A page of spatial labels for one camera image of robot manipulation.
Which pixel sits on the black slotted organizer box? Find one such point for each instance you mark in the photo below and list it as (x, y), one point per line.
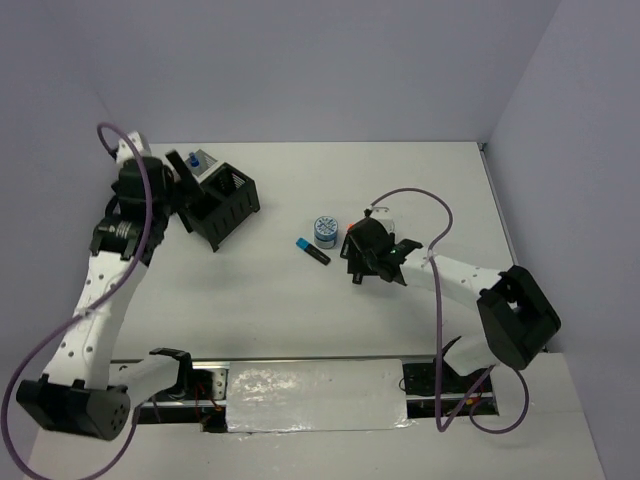
(230, 196)

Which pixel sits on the blue cap spray bottle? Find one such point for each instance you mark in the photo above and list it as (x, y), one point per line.
(194, 161)

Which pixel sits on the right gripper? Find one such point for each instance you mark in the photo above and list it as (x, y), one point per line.
(356, 261)

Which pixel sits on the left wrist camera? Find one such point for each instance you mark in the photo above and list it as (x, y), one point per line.
(124, 150)

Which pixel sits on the blue slime jar left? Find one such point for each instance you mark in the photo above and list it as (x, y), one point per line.
(325, 229)

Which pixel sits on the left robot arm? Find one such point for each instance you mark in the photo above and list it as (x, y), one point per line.
(77, 392)

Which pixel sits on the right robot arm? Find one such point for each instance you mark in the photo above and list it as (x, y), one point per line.
(516, 317)

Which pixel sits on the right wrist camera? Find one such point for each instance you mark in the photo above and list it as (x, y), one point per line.
(383, 215)

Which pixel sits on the white slotted organizer box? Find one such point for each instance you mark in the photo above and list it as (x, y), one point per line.
(208, 165)

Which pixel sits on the blue highlighter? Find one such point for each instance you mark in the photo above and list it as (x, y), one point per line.
(313, 251)

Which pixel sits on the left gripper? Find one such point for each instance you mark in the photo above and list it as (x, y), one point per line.
(185, 192)

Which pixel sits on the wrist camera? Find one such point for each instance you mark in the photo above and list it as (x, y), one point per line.
(124, 150)
(383, 215)

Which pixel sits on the silver tape panel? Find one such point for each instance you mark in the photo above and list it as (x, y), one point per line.
(315, 396)

